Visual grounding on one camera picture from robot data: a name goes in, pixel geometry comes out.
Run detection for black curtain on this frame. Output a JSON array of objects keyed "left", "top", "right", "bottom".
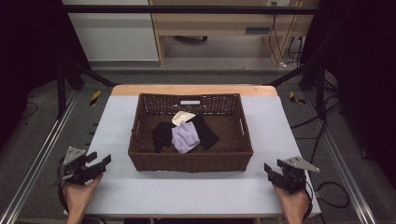
[
  {"left": 0, "top": 0, "right": 92, "bottom": 147},
  {"left": 301, "top": 0, "right": 396, "bottom": 188}
]

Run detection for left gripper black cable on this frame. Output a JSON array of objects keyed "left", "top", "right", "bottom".
[{"left": 56, "top": 157, "right": 70, "bottom": 215}]

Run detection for black cloth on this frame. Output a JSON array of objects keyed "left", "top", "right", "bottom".
[
  {"left": 151, "top": 121, "right": 176, "bottom": 154},
  {"left": 190, "top": 114, "right": 220, "bottom": 151}
]

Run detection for black horizontal frame bar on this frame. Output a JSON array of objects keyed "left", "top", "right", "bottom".
[{"left": 61, "top": 4, "right": 322, "bottom": 16}]

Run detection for light wooden desk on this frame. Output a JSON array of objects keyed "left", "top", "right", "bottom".
[{"left": 148, "top": 0, "right": 316, "bottom": 68}]

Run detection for person's left hand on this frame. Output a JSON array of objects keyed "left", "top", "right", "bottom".
[{"left": 63, "top": 174, "right": 104, "bottom": 217}]

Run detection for white cabinet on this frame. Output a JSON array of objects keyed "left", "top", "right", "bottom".
[{"left": 61, "top": 0, "right": 161, "bottom": 63}]

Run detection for yellow black floor tape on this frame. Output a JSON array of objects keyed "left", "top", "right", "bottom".
[
  {"left": 289, "top": 91, "right": 308, "bottom": 105},
  {"left": 89, "top": 90, "right": 103, "bottom": 107}
]

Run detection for black metal stand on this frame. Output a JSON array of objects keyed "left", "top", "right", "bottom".
[
  {"left": 56, "top": 58, "right": 119, "bottom": 120},
  {"left": 263, "top": 59, "right": 327, "bottom": 121}
]

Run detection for cream cloth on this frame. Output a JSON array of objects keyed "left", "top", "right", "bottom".
[{"left": 171, "top": 110, "right": 197, "bottom": 127}]

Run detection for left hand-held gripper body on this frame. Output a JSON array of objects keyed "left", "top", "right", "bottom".
[{"left": 62, "top": 146, "right": 101, "bottom": 186}]

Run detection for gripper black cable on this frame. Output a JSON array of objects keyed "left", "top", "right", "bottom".
[
  {"left": 56, "top": 157, "right": 70, "bottom": 215},
  {"left": 304, "top": 181, "right": 314, "bottom": 220}
]

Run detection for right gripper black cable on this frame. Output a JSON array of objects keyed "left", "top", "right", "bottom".
[{"left": 304, "top": 181, "right": 314, "bottom": 220}]

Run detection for cables under desk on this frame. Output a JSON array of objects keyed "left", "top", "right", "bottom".
[{"left": 268, "top": 2, "right": 306, "bottom": 69}]

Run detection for aluminium rail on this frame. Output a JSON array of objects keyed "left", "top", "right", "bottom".
[
  {"left": 0, "top": 90, "right": 80, "bottom": 224},
  {"left": 304, "top": 91, "right": 378, "bottom": 224}
]

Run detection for person's right hand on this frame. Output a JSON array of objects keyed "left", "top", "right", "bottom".
[{"left": 273, "top": 184, "right": 310, "bottom": 219}]

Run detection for black looped floor cable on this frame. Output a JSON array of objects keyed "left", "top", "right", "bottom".
[{"left": 315, "top": 181, "right": 351, "bottom": 209}]

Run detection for light purple cloth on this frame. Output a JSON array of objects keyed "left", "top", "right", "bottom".
[{"left": 171, "top": 120, "right": 202, "bottom": 155}]

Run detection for white table mat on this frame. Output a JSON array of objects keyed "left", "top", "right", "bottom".
[{"left": 64, "top": 94, "right": 321, "bottom": 218}]

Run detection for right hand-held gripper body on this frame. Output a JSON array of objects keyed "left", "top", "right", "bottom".
[{"left": 276, "top": 156, "right": 321, "bottom": 195}]

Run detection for brown wicker basket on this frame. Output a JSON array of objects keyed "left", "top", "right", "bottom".
[{"left": 127, "top": 92, "right": 255, "bottom": 174}]

